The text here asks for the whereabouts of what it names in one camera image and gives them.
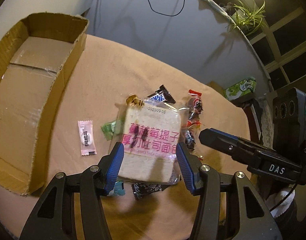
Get dark green candy packet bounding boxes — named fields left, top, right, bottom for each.
left=101, top=120, right=123, bottom=141

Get light blue jelly cup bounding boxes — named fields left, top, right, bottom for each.
left=108, top=180, right=125, bottom=197

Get green potted plant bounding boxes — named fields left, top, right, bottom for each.
left=226, top=0, right=267, bottom=36

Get packaged toast bread slice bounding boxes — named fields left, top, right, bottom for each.
left=115, top=95, right=189, bottom=185

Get brown cardboard box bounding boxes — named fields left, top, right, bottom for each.
left=0, top=12, right=89, bottom=195

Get green tissue box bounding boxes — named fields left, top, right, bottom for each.
left=224, top=77, right=257, bottom=101

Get Snickers bar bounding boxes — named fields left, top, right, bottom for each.
left=147, top=85, right=176, bottom=103

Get pink white candy packet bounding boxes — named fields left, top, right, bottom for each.
left=78, top=120, right=97, bottom=156

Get black patterned snack packet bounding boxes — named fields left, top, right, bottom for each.
left=131, top=183, right=162, bottom=200

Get clear bag red dates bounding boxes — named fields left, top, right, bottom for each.
left=188, top=89, right=203, bottom=121

